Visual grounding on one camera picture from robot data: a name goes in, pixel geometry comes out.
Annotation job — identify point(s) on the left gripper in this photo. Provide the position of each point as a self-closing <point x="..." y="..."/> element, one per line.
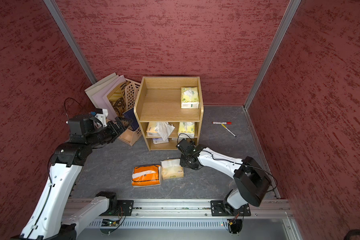
<point x="117" y="131"/>

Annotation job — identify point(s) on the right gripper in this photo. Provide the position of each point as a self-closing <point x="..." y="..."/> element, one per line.
<point x="184" y="164"/>

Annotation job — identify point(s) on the cream tissue pack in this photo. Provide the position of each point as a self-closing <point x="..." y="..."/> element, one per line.
<point x="171" y="169"/>

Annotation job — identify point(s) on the orange tissue pack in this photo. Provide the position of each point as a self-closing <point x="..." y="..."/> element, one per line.
<point x="146" y="176"/>

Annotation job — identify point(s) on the green yellow tissue pack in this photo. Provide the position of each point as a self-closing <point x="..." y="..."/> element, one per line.
<point x="190" y="98"/>

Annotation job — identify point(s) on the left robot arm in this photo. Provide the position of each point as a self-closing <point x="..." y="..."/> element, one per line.
<point x="87" y="132"/>

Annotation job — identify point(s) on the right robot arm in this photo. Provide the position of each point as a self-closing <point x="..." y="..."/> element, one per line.
<point x="252" y="182"/>

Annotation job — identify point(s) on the lower right yellow tissue pack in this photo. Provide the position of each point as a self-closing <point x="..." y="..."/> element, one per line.
<point x="186" y="129"/>

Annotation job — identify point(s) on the flat white tissue pack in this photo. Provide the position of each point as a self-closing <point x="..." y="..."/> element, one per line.
<point x="160" y="141"/>

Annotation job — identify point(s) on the wooden two-tier shelf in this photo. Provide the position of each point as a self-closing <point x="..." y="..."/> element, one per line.
<point x="159" y="100"/>

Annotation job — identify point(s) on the dark blue book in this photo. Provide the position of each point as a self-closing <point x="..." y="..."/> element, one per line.
<point x="132" y="118"/>

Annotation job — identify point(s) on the beige plastic file organizer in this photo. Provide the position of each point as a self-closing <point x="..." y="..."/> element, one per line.
<point x="130" y="137"/>

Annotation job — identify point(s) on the butterfly print folder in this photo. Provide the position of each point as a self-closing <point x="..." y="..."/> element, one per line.
<point x="117" y="98"/>

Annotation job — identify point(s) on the lilac folder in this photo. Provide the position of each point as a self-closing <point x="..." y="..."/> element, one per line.
<point x="101" y="97"/>

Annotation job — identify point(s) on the red white marker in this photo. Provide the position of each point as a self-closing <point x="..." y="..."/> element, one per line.
<point x="222" y="123"/>

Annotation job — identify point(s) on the yellow white pen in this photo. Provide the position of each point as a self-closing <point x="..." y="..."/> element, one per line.
<point x="229" y="130"/>

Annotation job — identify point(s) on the left corner metal profile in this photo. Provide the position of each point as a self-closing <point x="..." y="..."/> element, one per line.
<point x="64" y="28"/>

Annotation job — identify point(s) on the corner metal profile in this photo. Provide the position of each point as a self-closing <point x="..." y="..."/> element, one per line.
<point x="64" y="28"/>
<point x="279" y="35"/>

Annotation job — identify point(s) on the right corner metal profile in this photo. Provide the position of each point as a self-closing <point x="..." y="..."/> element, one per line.
<point x="279" y="35"/>

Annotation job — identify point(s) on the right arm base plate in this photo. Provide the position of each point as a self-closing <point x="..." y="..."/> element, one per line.
<point x="223" y="209"/>

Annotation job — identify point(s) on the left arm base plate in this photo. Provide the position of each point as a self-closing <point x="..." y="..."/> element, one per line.
<point x="122" y="208"/>

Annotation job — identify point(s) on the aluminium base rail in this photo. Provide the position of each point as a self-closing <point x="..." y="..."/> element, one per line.
<point x="194" y="219"/>

